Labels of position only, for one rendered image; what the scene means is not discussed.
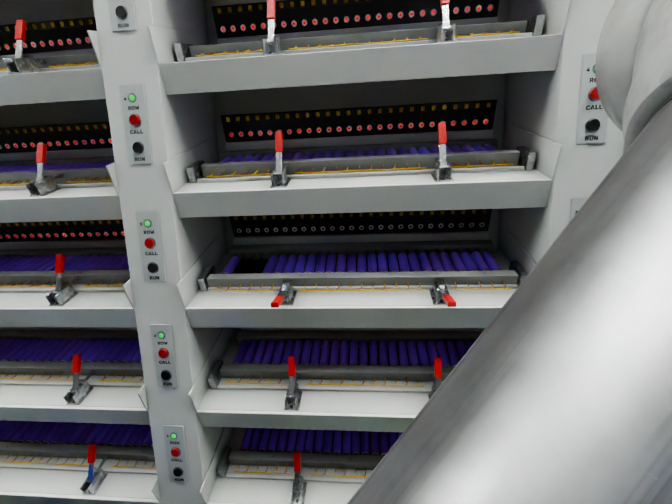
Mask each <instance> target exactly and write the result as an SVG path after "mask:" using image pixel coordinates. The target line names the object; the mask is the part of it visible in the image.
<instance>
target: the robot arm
mask: <svg viewBox="0 0 672 504"><path fill-rule="evenodd" d="M595 74H596V85H597V90H598V95H599V98H600V101H601V104H602V106H603V108H604V110H605V112H606V114H607V115H608V117H609V118H610V119H611V121H612V122H613V123H614V124H615V125H616V126H617V127H618V128H619V129H620V130H621V131H622V132H623V141H624V149H625V153H624V154H623V155H622V157H621V158H620V159H619V160H618V162H617V163H616V164H615V165H614V167H613V168H612V169H611V170H610V172H609V173H608V174H607V176H606V177H605V178H604V179H603V181H602V182H601V183H600V184H599V186H598V187H597V188H596V189H595V191H594V192H593V193H592V194H591V196H590V197H589V198H588V200H587V201H586V202H585V203H584V205H583V206H582V207H581V208H580V210H579V211H578V212H577V213H576V215H575V216H574V217H573V218H572V220H571V221H570V222H569V224H568V225H567V226H566V227H565V229H564V230H563V231H562V232H561V234H560V235H559V236H558V237H557V239H556V240H555V241H554V242H553V244H552V245H551V246H550V248H549V249H548V250H547V251H546V253H545V254H544V255H543V256H542V258H541V259H540V260H539V261H538V263H537V264H536V265H535V266H534V268H533V269H532V270H531V272H530V273H529V274H528V275H527V277H526V278H525V279H524V280H523V282H522V283H521V284H520V285H519V287H518V288H517V289H516V290H515V292H514V293H513V294H512V296H511V297H510V298H509V299H508V301H507V302H506V303H505V304H504V306H503V307H502V308H501V309H500V311H499V312H498V313H497V314H496V316H495V317H494V318H493V320H492V321H491V322H490V323H489V325H488V326H487V327H486V328H485V330H484V331H483V332H482V333H481V335H480V336H479V337H478V338H477V340H476V341H475V342H474V344H473V345H472V346H471V347H470V349H469V350H468V351H467V352H466V354H465V355H464V356H463V357H462V359H461V360H460V361H459V362H458V364H457V365H456V366H455V368H454V369H453V370H452V371H451V373H450V374H449V375H448V376H447V378H446V379H445V380H444V381H443V383H442V384H441V385H440V386H439V388H438V389H437V390H436V392H435V393H434V394H433V395H432V397H431V398H430V399H429V400H428V402H427V403H426V404H425V405H424V407H423V408H422V409H421V410H420V412H419V413H418V414H417V416H416V417H415V418H414V419H413V421H412V422H411V423H410V424H409V426H408V427H407V428H406V429H405V431H404V432H403V433H402V434H401V436H400V437H399V438H398V440H397V441H396V442H395V443H394V445H393V446H392V447H391V448H390V450H389V451H388V452H387V453H386V455H385V456H384V457H383V458H382V460H381V461H380V462H379V464H378V465H377V466H376V467H375V469H374V470H373V471H372V472H371V474H370V475H369V476H368V477H367V479H366V480H365V481H364V482H363V484H362V485H361V486H360V488H359V489H358V490H357V491H356V493H355V494H354V495H353V496H352V498H351V499H350V500H349V501H348V503H347V504H672V0H615V2H614V3H613V5H612V7H611V9H610V11H609V13H608V15H607V17H606V20H605V22H604V25H603V28H602V31H601V34H600V38H599V42H598V47H597V53H596V65H595Z"/></svg>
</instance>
